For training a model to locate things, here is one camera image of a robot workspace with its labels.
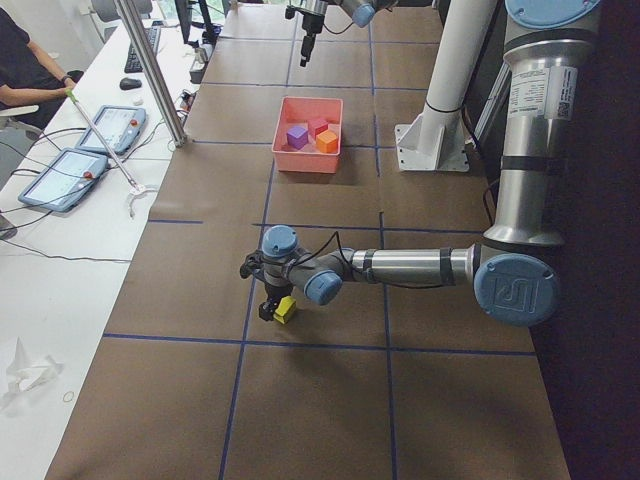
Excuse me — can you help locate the black camera cable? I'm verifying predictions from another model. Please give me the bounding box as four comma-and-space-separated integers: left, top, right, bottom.
284, 230, 451, 290

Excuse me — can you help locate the yellow foam block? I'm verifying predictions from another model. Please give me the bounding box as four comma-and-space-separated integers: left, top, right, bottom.
273, 295, 297, 325

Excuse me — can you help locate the white camera mast pole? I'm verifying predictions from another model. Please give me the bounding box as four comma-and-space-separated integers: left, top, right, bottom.
425, 0, 497, 113

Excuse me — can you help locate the long metal rod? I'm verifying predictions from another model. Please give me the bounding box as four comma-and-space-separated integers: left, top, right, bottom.
65, 88, 148, 197

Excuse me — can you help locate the black computer mouse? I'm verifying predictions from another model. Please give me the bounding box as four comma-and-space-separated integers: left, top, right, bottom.
119, 77, 142, 91

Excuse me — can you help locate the purple foam block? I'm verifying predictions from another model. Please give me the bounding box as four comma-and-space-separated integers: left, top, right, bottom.
286, 125, 308, 150

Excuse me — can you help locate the teach pendant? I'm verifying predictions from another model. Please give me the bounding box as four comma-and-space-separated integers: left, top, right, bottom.
18, 148, 108, 213
76, 105, 147, 155

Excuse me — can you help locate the black keyboard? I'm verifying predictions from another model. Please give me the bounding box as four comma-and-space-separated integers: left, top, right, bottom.
124, 27, 164, 74

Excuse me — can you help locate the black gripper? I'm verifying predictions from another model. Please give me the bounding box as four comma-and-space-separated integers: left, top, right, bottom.
258, 282, 293, 320
299, 0, 328, 67

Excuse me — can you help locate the orange foam block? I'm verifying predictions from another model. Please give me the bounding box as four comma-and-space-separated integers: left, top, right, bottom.
315, 130, 339, 154

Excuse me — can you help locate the seated person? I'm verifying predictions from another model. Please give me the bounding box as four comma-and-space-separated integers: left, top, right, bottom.
1, 9, 84, 129

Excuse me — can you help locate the near teach pendant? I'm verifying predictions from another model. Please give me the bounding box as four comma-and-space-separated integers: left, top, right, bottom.
18, 148, 108, 213

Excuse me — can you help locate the white mast base bracket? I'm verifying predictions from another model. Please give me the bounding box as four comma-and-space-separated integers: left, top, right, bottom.
394, 106, 469, 172

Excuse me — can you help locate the aluminium frame post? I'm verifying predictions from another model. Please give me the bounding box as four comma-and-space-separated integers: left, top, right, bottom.
114, 0, 187, 148

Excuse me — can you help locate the far teach pendant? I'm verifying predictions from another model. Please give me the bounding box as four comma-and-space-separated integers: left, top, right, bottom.
76, 105, 147, 155

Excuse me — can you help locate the crumpled white tissue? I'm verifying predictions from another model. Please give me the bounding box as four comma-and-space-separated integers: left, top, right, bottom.
1, 337, 64, 409

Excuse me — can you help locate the red foam block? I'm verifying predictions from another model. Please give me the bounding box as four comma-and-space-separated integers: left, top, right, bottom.
307, 117, 329, 138

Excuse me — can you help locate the pink plastic bin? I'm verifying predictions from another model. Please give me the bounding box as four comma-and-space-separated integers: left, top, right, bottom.
272, 96, 343, 174

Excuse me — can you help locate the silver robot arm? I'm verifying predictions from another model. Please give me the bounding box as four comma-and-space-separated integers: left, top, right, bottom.
240, 1, 604, 327
285, 0, 397, 67

